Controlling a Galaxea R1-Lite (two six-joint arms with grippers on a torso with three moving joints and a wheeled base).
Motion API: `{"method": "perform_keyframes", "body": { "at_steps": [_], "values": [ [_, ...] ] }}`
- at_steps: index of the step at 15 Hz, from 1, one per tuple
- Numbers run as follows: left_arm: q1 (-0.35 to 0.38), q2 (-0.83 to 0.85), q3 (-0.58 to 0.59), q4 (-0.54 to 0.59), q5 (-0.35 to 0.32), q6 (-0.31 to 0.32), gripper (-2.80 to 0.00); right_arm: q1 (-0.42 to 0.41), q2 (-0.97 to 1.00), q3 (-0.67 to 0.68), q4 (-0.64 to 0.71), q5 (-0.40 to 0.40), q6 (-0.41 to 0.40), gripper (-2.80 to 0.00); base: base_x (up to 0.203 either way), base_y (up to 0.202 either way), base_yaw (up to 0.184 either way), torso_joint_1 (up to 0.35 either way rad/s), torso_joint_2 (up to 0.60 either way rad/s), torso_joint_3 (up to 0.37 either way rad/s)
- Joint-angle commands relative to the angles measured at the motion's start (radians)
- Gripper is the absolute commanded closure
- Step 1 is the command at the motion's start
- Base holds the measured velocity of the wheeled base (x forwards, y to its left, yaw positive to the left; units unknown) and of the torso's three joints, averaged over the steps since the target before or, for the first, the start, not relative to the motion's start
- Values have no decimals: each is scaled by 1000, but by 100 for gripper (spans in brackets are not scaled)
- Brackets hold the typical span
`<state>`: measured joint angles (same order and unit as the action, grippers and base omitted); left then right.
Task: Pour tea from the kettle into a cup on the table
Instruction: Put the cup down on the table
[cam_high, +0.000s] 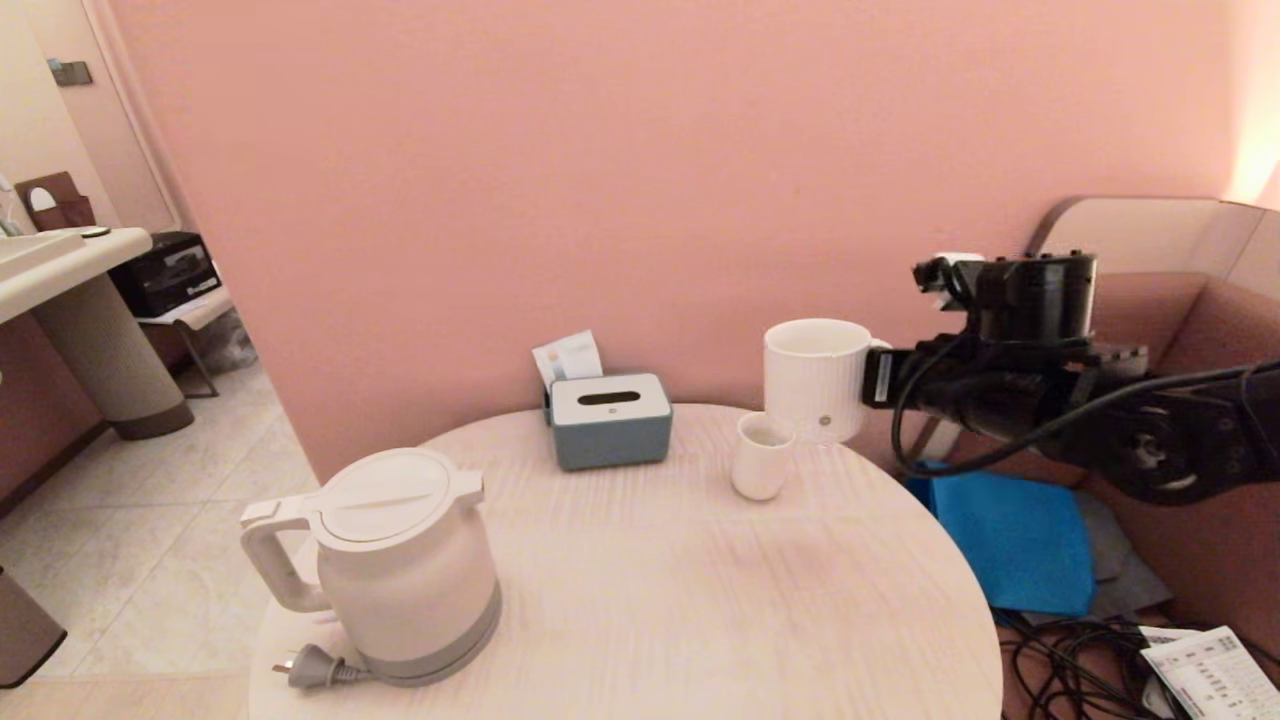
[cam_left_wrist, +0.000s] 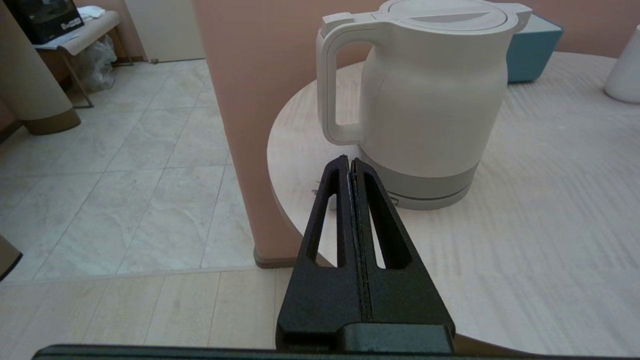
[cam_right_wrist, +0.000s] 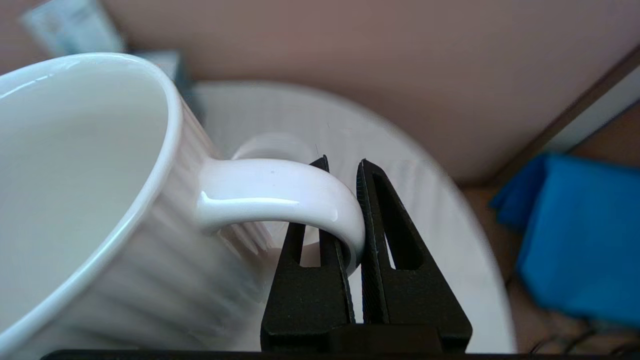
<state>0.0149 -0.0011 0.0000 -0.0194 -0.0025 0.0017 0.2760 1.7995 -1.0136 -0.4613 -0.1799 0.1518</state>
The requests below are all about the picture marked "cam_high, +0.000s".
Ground black cable bundle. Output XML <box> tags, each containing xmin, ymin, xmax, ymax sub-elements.
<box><xmin>998</xmin><ymin>610</ymin><xmax>1280</xmax><ymax>720</ymax></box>

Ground grey tissue box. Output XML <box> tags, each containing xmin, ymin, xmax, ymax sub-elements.
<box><xmin>551</xmin><ymin>373</ymin><xmax>673</xmax><ymax>472</ymax></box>

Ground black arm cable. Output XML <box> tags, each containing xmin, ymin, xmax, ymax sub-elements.
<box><xmin>890</xmin><ymin>335</ymin><xmax>1280</xmax><ymax>471</ymax></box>

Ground white paper cards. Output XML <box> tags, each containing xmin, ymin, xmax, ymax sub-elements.
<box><xmin>532</xmin><ymin>331</ymin><xmax>605</xmax><ymax>391</ymax></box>

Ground large white mug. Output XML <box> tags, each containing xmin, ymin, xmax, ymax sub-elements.
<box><xmin>763</xmin><ymin>318</ymin><xmax>893</xmax><ymax>446</ymax></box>

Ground brown tissue holder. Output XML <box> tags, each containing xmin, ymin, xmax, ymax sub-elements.
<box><xmin>15</xmin><ymin>172</ymin><xmax>96</xmax><ymax>233</ymax></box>

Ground black box appliance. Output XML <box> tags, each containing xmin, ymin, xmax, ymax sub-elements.
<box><xmin>110</xmin><ymin>232</ymin><xmax>223</xmax><ymax>319</ymax></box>

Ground brown upholstered sofa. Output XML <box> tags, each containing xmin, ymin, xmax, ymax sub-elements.
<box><xmin>945</xmin><ymin>272</ymin><xmax>1280</xmax><ymax>720</ymax></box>

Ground brown waste bin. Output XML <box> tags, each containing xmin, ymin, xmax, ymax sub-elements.
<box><xmin>0</xmin><ymin>568</ymin><xmax>68</xmax><ymax>689</ymax></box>

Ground printed paper sheet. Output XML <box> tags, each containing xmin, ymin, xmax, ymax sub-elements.
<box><xmin>1140</xmin><ymin>625</ymin><xmax>1280</xmax><ymax>720</ymax></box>

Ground grey power plug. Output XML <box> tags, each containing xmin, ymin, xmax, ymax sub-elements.
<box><xmin>272</xmin><ymin>643</ymin><xmax>376</xmax><ymax>691</ymax></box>

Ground white electric kettle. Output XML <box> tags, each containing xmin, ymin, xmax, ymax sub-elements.
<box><xmin>240</xmin><ymin>447</ymin><xmax>503</xmax><ymax>687</ymax></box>

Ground grey round kettle base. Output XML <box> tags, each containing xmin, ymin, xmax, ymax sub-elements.
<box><xmin>365</xmin><ymin>620</ymin><xmax>503</xmax><ymax>688</ymax></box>

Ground blue cloth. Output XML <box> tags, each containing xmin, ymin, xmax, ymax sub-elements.
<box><xmin>905</xmin><ymin>462</ymin><xmax>1096</xmax><ymax>618</ymax></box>

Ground grey felt mat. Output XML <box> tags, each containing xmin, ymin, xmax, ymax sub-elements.
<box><xmin>1035</xmin><ymin>490</ymin><xmax>1173</xmax><ymax>629</ymax></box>

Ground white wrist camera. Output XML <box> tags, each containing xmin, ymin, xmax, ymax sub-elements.
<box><xmin>912</xmin><ymin>252</ymin><xmax>986</xmax><ymax>296</ymax></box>

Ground white stool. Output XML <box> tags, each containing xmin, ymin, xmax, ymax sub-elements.
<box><xmin>138</xmin><ymin>288</ymin><xmax>236</xmax><ymax>399</ymax></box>

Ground clear plastic bag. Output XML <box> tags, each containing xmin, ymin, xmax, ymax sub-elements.
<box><xmin>198</xmin><ymin>306</ymin><xmax>261</xmax><ymax>376</ymax></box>

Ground small white cup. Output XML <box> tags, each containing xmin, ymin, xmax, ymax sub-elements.
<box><xmin>730</xmin><ymin>411</ymin><xmax>798</xmax><ymax>501</ymax></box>

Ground white washbasin counter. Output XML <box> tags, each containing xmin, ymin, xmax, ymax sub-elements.
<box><xmin>0</xmin><ymin>228</ymin><xmax>196</xmax><ymax>441</ymax></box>

